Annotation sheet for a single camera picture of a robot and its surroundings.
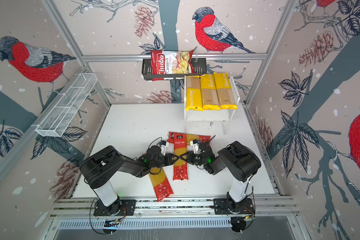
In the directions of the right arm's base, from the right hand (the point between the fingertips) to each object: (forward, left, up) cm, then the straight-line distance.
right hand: (179, 160), depth 88 cm
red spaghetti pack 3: (-14, +9, +1) cm, 17 cm away
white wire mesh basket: (+5, +60, +31) cm, 68 cm away
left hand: (0, 0, +3) cm, 3 cm away
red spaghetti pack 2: (-4, -1, +1) cm, 4 cm away
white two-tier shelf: (+25, -28, +14) cm, 39 cm away
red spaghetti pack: (+16, -14, 0) cm, 21 cm away
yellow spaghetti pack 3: (+23, -25, +33) cm, 47 cm away
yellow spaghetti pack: (+22, -8, +34) cm, 41 cm away
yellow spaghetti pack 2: (+20, -16, +33) cm, 42 cm away
